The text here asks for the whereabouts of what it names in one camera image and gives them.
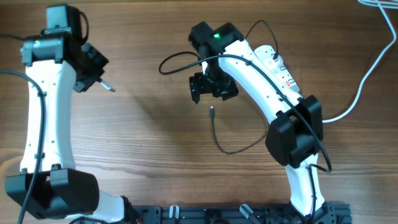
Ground black USB charger cable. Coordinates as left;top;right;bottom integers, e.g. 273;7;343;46
210;19;279;155

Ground cyan Galaxy smartphone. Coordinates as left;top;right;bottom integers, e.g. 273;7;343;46
99;80;116;92

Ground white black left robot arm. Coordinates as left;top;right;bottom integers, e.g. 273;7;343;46
5;4;140;223

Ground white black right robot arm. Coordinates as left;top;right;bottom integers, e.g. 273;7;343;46
188;22;325;218

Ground white power strip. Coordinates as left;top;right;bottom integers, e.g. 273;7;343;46
254;45;300;93

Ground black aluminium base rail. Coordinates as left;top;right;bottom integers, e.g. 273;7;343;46
132;203;353;224

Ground white power strip cord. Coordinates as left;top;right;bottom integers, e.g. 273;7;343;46
322;0;398;124

